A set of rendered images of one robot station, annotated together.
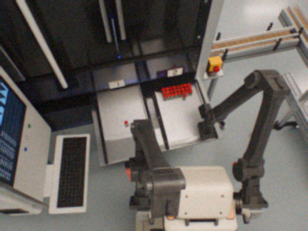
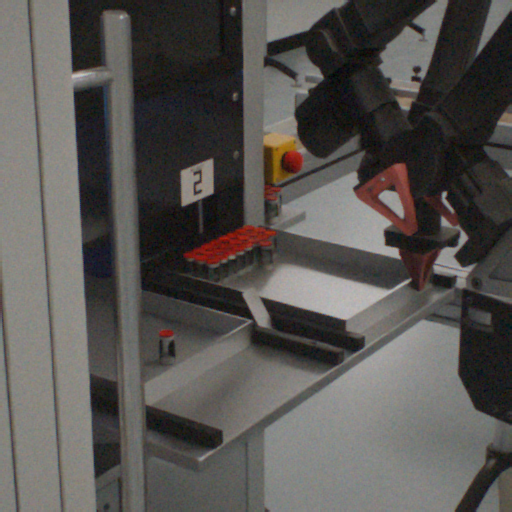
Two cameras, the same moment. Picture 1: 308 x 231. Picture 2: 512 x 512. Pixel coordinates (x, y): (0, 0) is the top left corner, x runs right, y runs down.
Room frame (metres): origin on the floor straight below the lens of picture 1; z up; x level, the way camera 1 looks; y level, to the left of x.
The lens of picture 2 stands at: (-0.65, 1.18, 1.68)
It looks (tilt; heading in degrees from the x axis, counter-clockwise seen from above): 21 degrees down; 319
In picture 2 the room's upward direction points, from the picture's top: straight up
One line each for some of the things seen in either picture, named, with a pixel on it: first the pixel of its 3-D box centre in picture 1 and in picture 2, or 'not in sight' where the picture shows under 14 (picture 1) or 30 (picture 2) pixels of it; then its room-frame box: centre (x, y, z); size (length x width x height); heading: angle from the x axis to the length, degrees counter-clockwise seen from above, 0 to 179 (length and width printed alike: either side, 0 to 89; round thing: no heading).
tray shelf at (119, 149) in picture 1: (152, 114); (214, 324); (0.76, 0.01, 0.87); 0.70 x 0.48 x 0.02; 103
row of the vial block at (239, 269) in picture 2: (177, 95); (242, 259); (0.87, -0.14, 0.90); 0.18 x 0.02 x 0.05; 103
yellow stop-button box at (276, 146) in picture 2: (214, 62); (269, 157); (1.04, -0.36, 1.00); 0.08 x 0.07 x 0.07; 13
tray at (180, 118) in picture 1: (182, 111); (298, 277); (0.76, -0.17, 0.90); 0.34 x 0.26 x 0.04; 13
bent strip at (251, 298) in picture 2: (158, 131); (287, 320); (0.63, -0.02, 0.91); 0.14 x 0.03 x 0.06; 13
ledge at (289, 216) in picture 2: (210, 69); (256, 216); (1.08, -0.36, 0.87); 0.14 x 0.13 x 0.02; 13
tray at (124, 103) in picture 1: (122, 108); (103, 335); (0.79, 0.19, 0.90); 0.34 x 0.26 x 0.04; 13
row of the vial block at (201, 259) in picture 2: (177, 92); (231, 256); (0.89, -0.14, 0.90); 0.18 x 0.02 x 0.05; 103
